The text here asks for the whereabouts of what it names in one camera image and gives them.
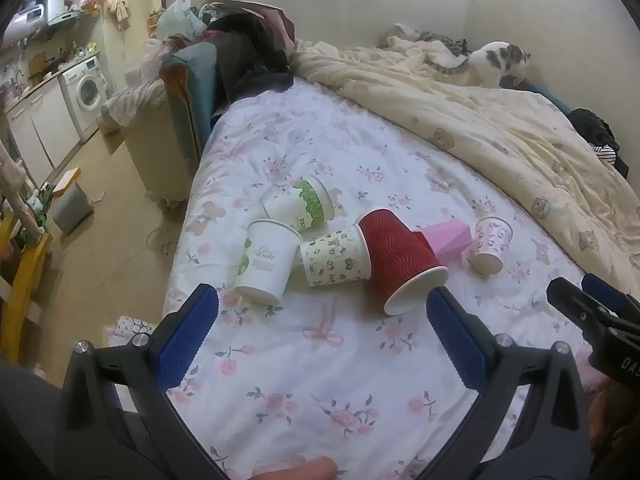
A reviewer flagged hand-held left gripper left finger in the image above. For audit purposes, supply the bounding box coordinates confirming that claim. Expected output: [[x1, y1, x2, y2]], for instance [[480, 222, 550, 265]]
[[55, 283, 221, 480]]

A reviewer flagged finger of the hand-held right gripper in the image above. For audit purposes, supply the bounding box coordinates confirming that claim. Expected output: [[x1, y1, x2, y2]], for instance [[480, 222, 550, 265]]
[[546, 277, 640, 361], [581, 273, 640, 326]]

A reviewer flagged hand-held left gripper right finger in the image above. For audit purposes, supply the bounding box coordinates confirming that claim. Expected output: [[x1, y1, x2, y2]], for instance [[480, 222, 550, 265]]
[[426, 287, 592, 480]]

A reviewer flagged red ribbed paper cup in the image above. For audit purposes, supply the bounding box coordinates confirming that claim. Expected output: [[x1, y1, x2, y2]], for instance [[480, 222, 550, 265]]
[[359, 208, 449, 316]]

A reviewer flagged pink faceted cup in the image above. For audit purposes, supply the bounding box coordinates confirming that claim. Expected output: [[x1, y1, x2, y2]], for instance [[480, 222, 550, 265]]
[[412, 219, 472, 265]]

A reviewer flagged small pink print paper cup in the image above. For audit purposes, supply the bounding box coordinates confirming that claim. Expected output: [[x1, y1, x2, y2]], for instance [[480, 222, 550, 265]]
[[472, 216, 515, 275]]

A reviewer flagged white cup green logo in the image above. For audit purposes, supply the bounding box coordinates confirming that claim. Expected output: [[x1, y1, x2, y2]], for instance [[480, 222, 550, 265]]
[[234, 219, 304, 306]]

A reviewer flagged panda print paper cup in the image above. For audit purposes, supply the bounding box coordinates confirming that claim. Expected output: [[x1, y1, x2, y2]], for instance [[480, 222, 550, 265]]
[[300, 224, 374, 288]]

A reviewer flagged white cup green leaf band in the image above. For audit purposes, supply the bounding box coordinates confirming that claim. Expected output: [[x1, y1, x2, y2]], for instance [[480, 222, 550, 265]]
[[263, 175, 335, 234]]

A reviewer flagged person's left hand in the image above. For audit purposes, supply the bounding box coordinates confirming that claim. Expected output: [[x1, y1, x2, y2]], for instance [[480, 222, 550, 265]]
[[251, 457, 339, 480]]

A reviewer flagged floral bed sheet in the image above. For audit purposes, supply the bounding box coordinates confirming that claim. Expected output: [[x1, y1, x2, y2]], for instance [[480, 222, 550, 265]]
[[161, 77, 640, 480]]

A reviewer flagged black striped garment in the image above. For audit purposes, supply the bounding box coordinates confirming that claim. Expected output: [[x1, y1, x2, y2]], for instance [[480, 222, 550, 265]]
[[570, 107, 632, 177]]

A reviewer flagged yellow wooden stool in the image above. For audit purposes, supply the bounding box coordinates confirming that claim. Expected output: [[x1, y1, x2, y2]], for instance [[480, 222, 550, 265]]
[[0, 210, 54, 363]]

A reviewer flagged grey bin orange lid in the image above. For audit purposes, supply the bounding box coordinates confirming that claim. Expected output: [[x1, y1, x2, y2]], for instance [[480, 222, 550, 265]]
[[51, 167, 96, 235]]

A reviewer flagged cream bear print blanket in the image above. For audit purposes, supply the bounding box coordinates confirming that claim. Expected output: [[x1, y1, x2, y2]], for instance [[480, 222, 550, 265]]
[[289, 35, 640, 288]]

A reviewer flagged grey-blue cushion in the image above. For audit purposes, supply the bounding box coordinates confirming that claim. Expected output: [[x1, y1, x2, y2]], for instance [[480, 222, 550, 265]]
[[159, 41, 227, 163]]

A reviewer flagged white and grey cat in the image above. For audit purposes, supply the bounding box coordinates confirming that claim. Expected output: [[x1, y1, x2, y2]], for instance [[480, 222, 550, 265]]
[[424, 41, 532, 89]]

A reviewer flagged white kitchen cabinet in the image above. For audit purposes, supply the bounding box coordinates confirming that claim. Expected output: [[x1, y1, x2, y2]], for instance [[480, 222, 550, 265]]
[[4, 76, 82, 187]]

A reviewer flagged white washing machine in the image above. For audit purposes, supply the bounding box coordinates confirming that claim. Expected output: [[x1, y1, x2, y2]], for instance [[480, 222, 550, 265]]
[[58, 56, 114, 135]]

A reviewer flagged pile of dark clothes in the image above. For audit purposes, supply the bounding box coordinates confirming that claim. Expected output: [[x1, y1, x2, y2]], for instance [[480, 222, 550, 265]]
[[199, 0, 299, 108]]

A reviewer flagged translucent plastic bag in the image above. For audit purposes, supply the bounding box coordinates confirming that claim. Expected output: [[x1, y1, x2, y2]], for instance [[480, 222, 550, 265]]
[[155, 0, 207, 42]]

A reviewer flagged range hood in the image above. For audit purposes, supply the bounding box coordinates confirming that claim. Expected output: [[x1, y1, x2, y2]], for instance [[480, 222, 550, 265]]
[[9, 0, 85, 42]]

